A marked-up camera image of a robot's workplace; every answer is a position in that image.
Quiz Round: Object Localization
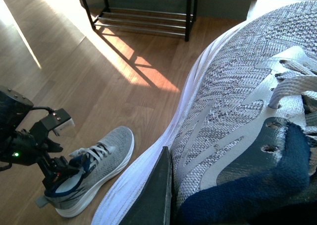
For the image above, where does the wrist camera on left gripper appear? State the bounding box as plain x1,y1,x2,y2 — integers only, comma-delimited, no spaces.
30,109,75,147

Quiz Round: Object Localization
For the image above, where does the black metal shoe rack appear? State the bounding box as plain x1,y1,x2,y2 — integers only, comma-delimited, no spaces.
80,0,198,41

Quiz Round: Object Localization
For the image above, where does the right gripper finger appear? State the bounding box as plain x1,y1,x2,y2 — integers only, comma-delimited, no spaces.
120,147,172,225

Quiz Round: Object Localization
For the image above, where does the grey knit sneaker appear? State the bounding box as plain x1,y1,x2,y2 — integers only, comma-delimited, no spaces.
36,126,135,218
92,1,317,225

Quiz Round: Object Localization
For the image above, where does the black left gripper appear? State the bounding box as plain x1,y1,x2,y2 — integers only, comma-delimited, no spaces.
9,131,80,188

